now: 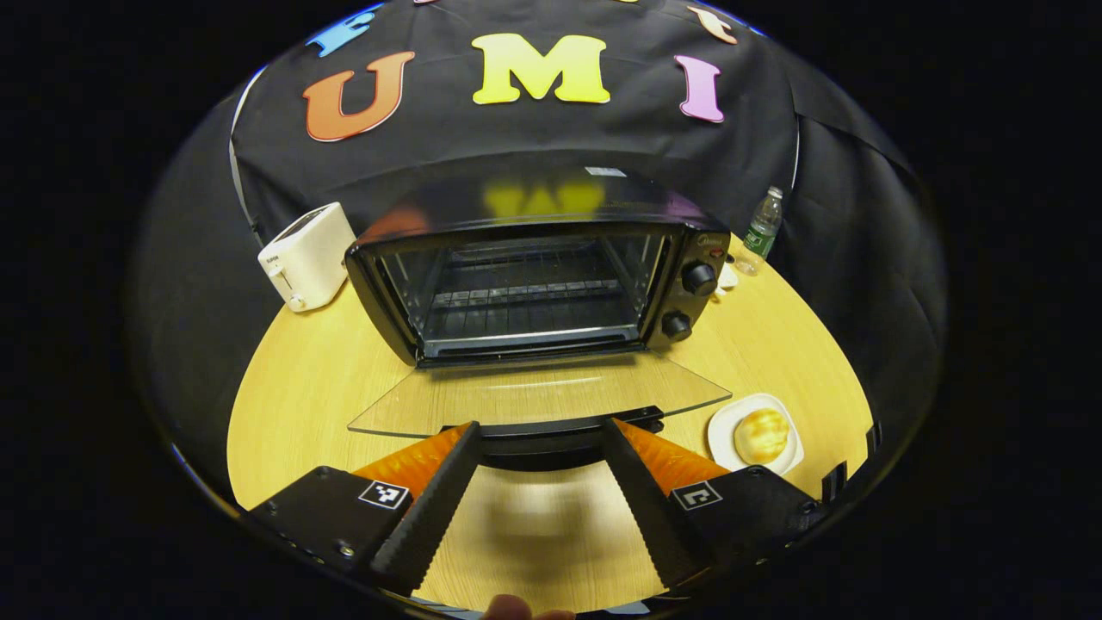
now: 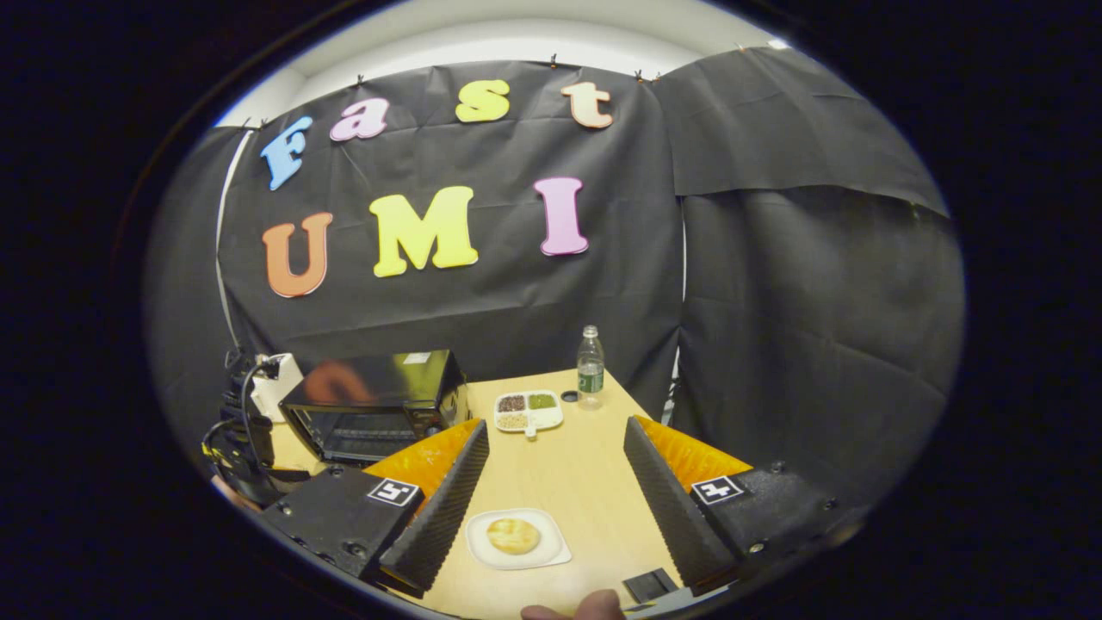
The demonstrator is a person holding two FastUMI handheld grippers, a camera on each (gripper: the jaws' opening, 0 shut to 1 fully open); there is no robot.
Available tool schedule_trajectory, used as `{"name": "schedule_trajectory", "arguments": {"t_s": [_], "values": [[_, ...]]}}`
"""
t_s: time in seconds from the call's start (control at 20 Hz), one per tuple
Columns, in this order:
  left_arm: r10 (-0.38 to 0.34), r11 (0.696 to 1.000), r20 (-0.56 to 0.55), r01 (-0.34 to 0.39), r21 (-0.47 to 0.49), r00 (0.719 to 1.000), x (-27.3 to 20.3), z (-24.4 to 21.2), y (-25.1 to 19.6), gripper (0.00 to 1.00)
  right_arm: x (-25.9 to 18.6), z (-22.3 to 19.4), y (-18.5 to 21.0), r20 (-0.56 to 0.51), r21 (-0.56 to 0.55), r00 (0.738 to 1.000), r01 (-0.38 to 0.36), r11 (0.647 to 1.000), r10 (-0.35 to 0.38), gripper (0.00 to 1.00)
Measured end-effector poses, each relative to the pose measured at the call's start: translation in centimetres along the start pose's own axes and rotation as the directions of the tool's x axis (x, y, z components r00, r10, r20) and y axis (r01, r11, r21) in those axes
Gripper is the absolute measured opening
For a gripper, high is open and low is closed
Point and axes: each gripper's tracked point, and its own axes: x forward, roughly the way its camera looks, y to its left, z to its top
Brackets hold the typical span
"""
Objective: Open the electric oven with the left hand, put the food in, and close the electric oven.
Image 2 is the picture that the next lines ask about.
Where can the round bread bun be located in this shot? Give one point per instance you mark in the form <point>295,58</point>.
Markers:
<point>513,536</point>

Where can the white square plate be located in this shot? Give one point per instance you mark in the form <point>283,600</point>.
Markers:
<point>551,551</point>

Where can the white divided plate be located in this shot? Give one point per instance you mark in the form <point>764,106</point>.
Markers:
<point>529,413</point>

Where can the black backdrop cloth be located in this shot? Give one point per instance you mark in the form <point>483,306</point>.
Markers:
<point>775,301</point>

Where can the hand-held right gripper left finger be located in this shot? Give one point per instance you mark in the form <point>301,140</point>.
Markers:
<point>443,508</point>

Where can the clear plastic water bottle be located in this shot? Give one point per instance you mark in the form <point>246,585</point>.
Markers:
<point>591,375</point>

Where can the black electric oven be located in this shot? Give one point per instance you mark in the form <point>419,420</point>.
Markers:
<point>379,405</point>

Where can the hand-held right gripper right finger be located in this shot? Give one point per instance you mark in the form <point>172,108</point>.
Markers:
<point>663,508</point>

